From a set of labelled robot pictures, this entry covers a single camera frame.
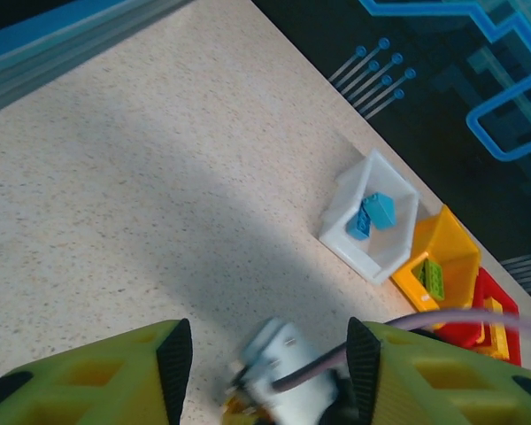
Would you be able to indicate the green left gripper left finger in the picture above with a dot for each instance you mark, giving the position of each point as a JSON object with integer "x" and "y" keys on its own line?
{"x": 84, "y": 380}

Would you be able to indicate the green left gripper right finger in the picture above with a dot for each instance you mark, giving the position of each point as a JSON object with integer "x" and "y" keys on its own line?
{"x": 447, "y": 380}

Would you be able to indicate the red plastic bin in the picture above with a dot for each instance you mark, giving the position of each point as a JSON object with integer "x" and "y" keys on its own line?
{"x": 509, "y": 305}

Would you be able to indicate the green lego brick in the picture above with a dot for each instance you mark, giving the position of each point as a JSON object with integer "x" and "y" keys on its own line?
{"x": 434, "y": 279}

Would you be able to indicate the yellow plastic bin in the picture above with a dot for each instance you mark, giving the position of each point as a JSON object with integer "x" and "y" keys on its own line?
{"x": 451, "y": 234}

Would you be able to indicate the light blue lego brick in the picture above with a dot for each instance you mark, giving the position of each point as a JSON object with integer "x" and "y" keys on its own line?
{"x": 380, "y": 210}

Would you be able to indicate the white plastic bin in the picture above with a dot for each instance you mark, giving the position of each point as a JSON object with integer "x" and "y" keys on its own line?
{"x": 349, "y": 208}

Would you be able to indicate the tall yellow lego frame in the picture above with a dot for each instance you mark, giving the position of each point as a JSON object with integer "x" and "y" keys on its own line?
{"x": 497, "y": 341}

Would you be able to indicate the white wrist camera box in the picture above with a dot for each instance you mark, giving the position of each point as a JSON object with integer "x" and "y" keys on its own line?
{"x": 287, "y": 358}

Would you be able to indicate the aluminium table edge rail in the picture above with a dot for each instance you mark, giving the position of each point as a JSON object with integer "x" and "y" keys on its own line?
{"x": 48, "y": 53}

